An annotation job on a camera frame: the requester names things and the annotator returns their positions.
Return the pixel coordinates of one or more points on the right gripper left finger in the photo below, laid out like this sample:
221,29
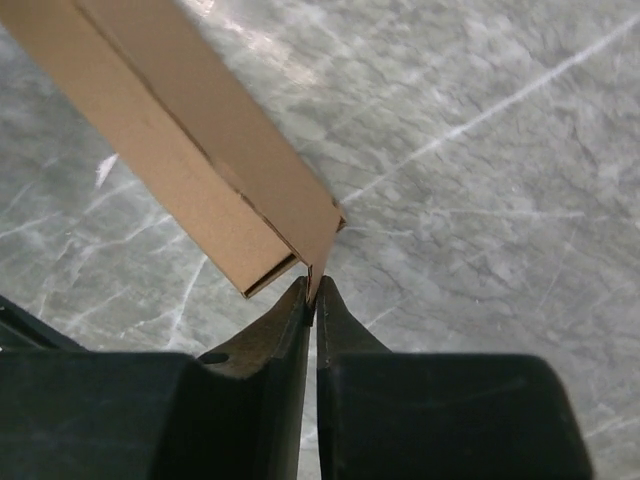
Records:
233,412

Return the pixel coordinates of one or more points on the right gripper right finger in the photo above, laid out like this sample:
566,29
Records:
388,415

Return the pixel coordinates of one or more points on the brown cardboard box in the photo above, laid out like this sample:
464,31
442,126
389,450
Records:
141,73

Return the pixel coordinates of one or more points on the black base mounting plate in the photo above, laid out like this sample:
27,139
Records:
22,331

